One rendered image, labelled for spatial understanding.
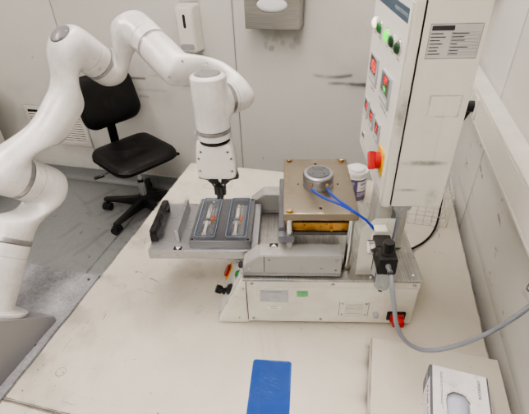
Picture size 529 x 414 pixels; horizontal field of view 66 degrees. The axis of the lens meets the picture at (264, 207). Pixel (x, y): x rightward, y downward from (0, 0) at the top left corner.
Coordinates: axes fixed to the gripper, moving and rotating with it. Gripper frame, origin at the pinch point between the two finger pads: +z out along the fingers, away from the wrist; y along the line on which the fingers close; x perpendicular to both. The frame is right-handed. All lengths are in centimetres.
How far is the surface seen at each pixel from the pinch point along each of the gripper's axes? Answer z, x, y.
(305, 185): -3.0, -1.7, 22.9
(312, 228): 4.9, -9.8, 24.7
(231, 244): 10.4, -10.1, 3.5
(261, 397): 34, -39, 13
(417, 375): 29, -34, 50
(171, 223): 11.8, 0.5, -15.7
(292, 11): -20, 141, 18
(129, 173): 63, 114, -80
